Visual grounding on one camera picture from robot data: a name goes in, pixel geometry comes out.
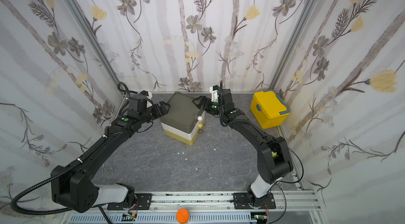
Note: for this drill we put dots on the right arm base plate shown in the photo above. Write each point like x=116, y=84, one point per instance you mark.
x=247, y=201

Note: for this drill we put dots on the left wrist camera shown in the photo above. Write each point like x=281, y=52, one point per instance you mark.
x=148, y=94

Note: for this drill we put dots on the aluminium front rail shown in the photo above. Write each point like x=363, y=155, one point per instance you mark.
x=292, y=207

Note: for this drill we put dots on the orange round button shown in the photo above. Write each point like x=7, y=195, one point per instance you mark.
x=182, y=216

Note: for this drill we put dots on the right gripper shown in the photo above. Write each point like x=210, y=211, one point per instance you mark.
x=206, y=102

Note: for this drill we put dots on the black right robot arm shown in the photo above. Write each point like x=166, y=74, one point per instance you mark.
x=274, y=159

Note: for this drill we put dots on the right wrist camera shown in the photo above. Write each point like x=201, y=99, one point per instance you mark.
x=214, y=91

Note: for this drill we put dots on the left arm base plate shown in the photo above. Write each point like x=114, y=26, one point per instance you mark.
x=137, y=201

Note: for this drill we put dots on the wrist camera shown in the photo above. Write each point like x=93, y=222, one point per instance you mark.
x=214, y=91
x=148, y=94

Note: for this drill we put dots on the metal forceps left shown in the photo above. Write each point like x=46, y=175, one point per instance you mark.
x=112, y=169

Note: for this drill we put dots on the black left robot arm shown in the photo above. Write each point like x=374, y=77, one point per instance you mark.
x=74, y=188

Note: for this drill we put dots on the yellow lidded container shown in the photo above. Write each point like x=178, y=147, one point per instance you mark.
x=269, y=109

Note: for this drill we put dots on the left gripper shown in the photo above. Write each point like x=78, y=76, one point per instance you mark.
x=160, y=113

